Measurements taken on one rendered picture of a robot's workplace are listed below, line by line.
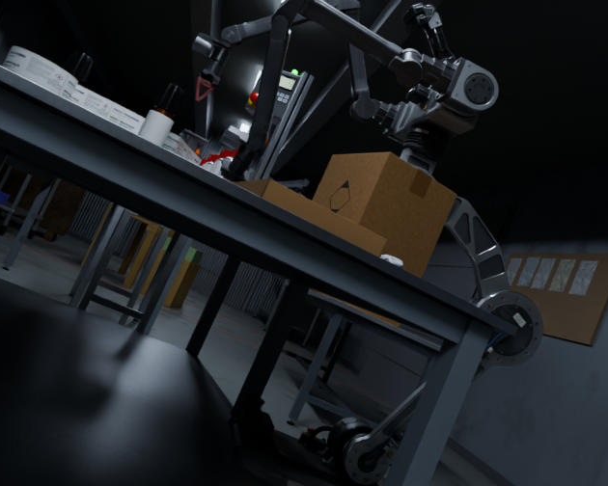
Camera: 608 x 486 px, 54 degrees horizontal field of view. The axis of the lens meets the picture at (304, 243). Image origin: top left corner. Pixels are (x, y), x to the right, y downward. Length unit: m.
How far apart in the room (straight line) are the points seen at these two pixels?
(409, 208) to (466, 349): 0.43
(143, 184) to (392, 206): 0.70
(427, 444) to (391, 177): 0.63
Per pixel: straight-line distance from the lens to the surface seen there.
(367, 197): 1.46
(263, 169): 2.25
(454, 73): 1.79
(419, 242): 1.55
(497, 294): 1.97
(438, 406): 1.26
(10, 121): 1.01
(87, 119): 0.97
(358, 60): 2.25
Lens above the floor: 0.70
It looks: 5 degrees up
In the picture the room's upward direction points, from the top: 24 degrees clockwise
